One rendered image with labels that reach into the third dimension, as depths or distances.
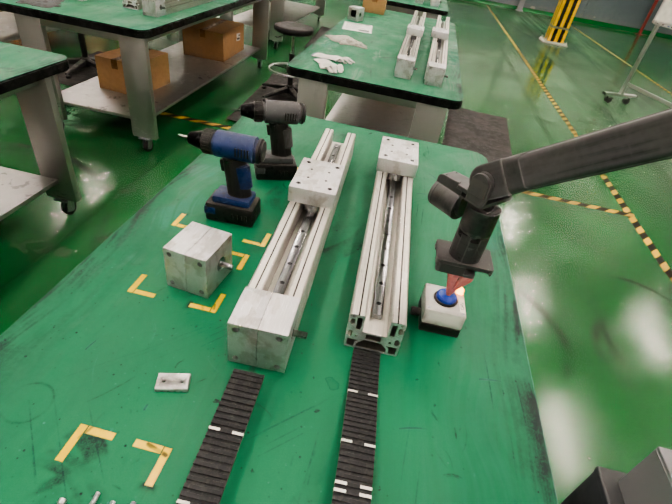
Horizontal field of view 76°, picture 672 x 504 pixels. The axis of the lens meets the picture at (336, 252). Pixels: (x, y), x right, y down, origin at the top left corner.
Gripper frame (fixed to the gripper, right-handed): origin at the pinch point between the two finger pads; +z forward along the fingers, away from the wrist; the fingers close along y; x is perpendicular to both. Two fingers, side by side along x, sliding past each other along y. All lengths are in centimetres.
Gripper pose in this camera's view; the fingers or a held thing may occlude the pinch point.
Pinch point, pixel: (449, 290)
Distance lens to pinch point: 87.7
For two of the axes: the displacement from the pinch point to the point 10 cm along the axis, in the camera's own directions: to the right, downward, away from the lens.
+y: -9.8, -2.1, 0.4
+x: -1.6, 5.9, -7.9
